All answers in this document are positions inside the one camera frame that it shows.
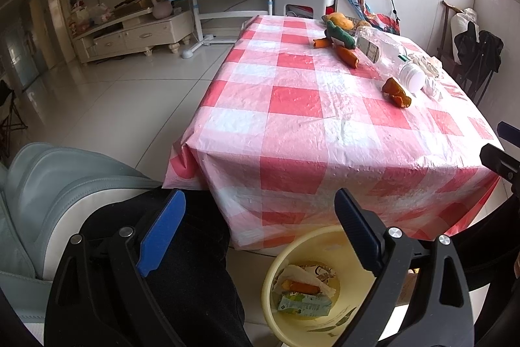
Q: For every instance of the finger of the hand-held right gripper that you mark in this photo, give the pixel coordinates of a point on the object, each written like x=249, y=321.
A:
x=508, y=131
x=497, y=162

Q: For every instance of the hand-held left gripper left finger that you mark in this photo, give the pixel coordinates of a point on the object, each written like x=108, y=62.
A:
x=160, y=233

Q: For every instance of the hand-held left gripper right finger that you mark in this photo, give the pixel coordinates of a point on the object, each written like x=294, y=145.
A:
x=357, y=225

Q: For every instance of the white paper wrapper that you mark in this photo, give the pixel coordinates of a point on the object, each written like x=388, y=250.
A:
x=296, y=274

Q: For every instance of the green white drink carton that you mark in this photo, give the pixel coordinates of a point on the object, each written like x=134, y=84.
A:
x=304, y=304

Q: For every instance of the white tissue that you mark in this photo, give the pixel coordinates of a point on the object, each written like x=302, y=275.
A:
x=430, y=64

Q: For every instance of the white pill bottle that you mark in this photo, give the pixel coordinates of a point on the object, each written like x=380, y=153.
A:
x=412, y=78

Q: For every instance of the orange peel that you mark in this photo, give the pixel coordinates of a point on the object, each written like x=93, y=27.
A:
x=396, y=91

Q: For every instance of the yellow plastic basin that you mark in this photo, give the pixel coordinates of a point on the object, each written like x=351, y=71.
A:
x=280, y=326

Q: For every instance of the clear plastic bottle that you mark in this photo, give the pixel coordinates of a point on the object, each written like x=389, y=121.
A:
x=378, y=44

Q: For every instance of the long orange carrot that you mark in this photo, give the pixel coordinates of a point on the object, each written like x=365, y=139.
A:
x=348, y=56

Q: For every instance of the green plush toy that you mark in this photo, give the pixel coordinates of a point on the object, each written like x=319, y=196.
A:
x=340, y=34

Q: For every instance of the red checkered tablecloth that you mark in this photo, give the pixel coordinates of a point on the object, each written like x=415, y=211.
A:
x=304, y=127

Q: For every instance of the dark wooden chair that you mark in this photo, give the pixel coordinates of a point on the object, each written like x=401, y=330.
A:
x=447, y=34

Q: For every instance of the white sack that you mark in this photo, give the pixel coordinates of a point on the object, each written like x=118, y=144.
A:
x=461, y=24

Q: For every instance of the light blue sofa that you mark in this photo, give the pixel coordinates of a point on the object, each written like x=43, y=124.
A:
x=40, y=184

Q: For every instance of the yellow mango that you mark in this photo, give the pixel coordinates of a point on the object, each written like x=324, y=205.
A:
x=335, y=17
x=363, y=23
x=343, y=22

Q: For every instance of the woven fruit basket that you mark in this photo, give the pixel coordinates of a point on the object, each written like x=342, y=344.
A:
x=354, y=21

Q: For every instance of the black folding stand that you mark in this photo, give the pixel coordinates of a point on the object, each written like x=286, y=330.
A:
x=10, y=115

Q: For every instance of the cream television cabinet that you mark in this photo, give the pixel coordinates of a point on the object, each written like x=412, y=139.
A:
x=134, y=34

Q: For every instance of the pink kettlebell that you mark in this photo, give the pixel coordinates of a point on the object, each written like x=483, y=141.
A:
x=161, y=9

